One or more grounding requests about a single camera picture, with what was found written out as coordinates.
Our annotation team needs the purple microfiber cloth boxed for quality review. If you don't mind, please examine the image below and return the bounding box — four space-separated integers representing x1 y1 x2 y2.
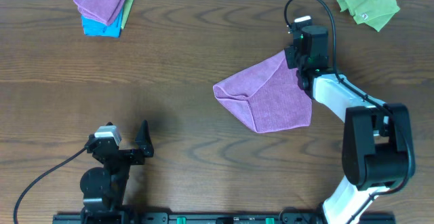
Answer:
213 51 312 133

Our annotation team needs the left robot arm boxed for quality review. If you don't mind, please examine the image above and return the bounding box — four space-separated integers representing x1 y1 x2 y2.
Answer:
80 120 154 220

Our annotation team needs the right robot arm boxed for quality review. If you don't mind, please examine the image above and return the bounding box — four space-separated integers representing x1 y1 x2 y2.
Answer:
285 16 415 223

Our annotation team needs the crumpled green cloth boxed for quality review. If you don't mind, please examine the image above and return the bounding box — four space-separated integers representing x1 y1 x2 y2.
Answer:
336 0 400 32

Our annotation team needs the folded blue cloth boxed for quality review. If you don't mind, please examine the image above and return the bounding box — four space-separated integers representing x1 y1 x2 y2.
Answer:
81 10 123 38

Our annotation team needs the folded green cloth in stack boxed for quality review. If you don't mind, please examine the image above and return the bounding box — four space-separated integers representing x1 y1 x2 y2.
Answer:
121 0 134 29

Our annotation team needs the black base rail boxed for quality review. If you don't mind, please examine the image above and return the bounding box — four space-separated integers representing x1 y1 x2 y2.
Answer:
52 211 397 224

